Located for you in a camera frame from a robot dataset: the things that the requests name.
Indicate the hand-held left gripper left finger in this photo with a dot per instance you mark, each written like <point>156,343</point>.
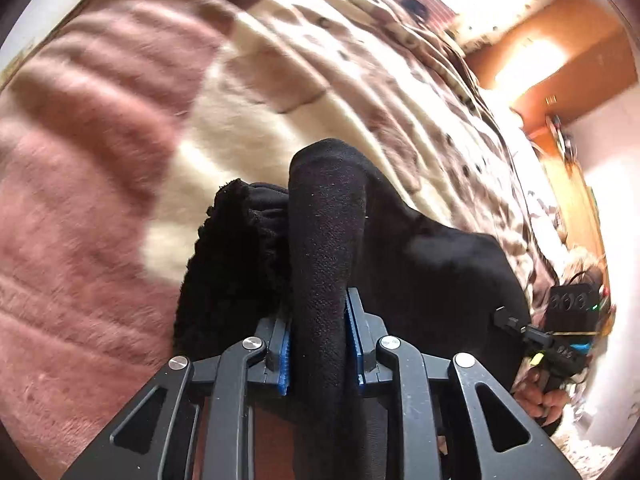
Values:
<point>284,360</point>

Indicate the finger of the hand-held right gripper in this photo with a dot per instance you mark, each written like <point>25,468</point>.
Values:
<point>510,322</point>

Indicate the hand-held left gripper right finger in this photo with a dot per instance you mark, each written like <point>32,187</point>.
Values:
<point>354,355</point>

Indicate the person's right hand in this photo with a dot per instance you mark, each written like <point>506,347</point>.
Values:
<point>537,400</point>

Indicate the black pants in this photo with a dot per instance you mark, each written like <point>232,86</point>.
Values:
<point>325,235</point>

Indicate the brown and cream printed blanket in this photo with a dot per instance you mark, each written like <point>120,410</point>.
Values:
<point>100,160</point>

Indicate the person's right forearm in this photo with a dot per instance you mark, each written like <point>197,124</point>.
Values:
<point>570,440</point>

